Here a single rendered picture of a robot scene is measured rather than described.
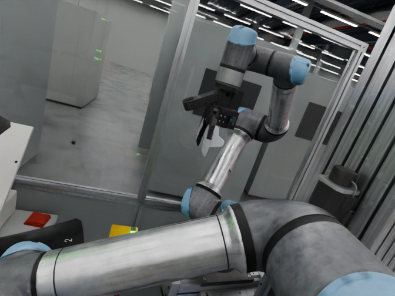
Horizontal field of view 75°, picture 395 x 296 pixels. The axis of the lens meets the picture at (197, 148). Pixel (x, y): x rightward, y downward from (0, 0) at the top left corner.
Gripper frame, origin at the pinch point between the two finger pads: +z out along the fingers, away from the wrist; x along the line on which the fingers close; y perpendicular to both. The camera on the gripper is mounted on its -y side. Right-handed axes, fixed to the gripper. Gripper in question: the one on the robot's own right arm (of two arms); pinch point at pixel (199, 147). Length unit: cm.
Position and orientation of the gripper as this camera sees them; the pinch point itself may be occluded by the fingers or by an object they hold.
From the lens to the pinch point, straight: 77.9
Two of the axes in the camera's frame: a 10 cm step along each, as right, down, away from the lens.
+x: -1.9, -3.5, 9.2
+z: -2.9, 9.1, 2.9
